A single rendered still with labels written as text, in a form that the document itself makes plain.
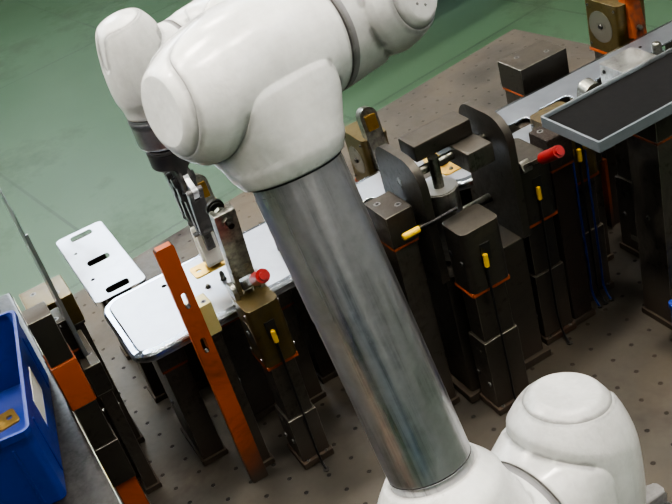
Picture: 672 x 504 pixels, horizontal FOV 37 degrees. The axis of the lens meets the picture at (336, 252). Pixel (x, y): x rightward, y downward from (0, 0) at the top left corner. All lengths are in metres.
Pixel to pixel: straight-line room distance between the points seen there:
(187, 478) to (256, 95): 1.05
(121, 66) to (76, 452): 0.56
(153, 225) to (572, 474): 3.11
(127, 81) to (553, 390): 0.76
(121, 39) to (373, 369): 0.69
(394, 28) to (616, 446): 0.55
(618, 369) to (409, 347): 0.83
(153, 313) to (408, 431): 0.77
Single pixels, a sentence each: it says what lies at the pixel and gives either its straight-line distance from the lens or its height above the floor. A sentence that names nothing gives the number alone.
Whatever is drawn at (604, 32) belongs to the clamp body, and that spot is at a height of 0.99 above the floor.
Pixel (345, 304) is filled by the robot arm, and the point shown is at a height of 1.34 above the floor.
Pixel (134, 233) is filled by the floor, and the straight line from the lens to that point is 4.15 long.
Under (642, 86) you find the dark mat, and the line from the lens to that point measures 1.71.
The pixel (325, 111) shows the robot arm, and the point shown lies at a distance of 0.99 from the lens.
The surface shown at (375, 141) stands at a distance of 1.97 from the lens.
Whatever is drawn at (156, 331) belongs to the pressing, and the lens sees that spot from 1.71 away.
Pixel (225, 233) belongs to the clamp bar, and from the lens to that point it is 1.54.
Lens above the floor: 1.94
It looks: 33 degrees down
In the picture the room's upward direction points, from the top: 17 degrees counter-clockwise
